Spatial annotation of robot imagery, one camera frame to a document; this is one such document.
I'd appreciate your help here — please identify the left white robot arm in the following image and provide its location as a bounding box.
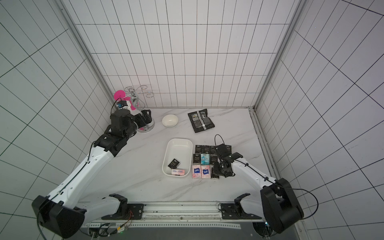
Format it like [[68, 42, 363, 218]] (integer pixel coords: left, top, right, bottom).
[[32, 108, 153, 239]]

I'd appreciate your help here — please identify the black Face tissue pack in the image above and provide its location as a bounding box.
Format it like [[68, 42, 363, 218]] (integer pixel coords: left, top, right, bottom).
[[195, 145, 204, 154]]

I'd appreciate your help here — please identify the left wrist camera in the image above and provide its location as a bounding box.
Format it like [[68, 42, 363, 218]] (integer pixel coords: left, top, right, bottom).
[[117, 100, 131, 109]]

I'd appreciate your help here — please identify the black tissue multipack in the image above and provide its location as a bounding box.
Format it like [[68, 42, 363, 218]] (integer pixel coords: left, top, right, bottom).
[[188, 109, 215, 133]]

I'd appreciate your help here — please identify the chrome cup stand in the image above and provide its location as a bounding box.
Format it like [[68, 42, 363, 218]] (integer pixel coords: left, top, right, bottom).
[[123, 85, 155, 133]]

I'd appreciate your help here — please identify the pink cup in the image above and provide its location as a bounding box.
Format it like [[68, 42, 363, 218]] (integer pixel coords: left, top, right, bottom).
[[114, 90, 136, 111]]

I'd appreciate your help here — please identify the pink blue tissue pack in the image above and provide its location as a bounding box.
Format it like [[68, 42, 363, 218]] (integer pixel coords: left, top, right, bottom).
[[192, 165, 202, 179]]

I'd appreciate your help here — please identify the white storage box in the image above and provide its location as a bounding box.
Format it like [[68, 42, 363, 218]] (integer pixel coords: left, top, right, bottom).
[[162, 138, 194, 178]]

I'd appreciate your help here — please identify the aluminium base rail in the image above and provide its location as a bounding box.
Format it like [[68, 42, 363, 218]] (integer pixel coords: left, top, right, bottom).
[[64, 200, 304, 230]]

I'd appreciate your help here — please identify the teal tissue pack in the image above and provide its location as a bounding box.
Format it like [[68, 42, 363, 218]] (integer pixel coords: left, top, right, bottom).
[[201, 154, 210, 165]]

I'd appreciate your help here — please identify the lower pink blue pack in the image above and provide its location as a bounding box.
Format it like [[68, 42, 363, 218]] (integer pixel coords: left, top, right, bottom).
[[171, 169, 185, 176]]

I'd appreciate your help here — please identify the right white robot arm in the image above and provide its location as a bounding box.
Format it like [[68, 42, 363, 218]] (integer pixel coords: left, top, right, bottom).
[[213, 144, 307, 237]]

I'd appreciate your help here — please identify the white bowl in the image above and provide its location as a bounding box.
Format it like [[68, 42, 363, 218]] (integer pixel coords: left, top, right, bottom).
[[162, 114, 179, 128]]

